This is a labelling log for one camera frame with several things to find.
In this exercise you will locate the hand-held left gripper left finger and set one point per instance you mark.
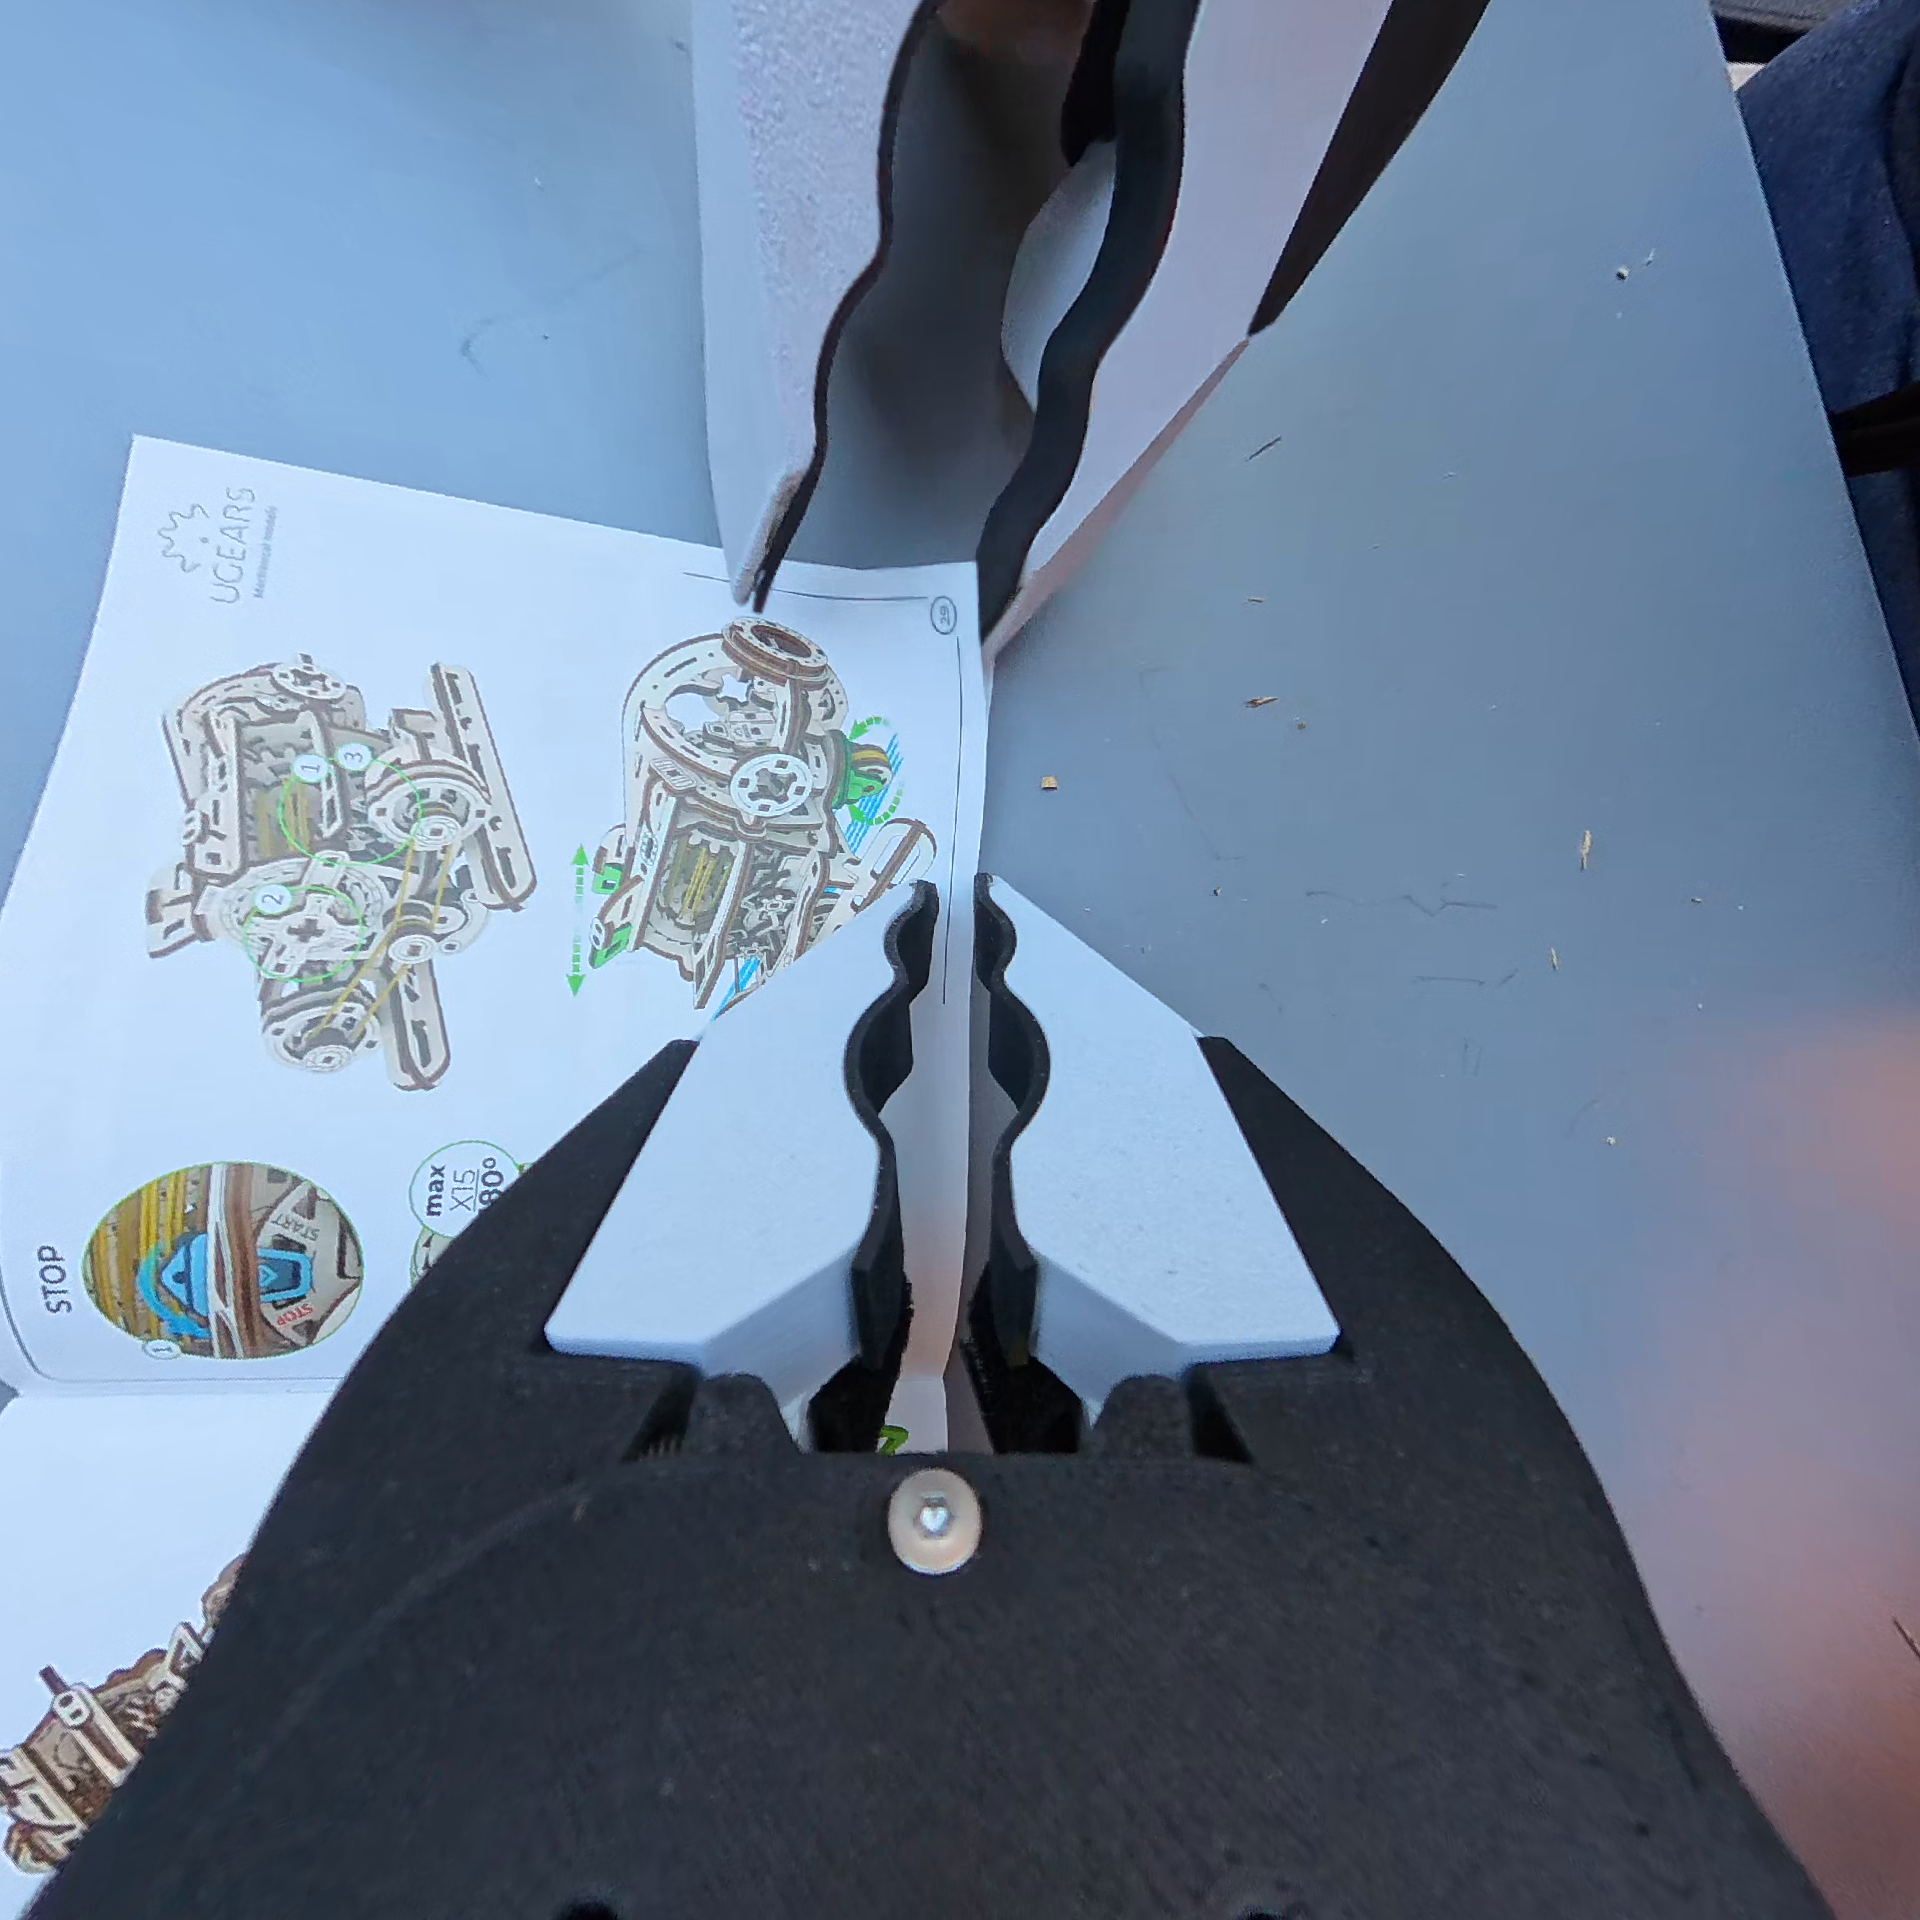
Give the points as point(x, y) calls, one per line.
point(752, 1191)

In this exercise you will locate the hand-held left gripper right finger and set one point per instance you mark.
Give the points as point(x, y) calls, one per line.
point(1140, 1191)

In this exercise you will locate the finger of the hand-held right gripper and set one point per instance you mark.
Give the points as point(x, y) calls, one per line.
point(777, 228)
point(1219, 199)

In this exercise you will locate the illustrated instruction booklet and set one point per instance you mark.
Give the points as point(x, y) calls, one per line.
point(454, 629)

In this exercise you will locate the person's dark blue trousers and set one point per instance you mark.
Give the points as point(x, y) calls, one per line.
point(1848, 228)

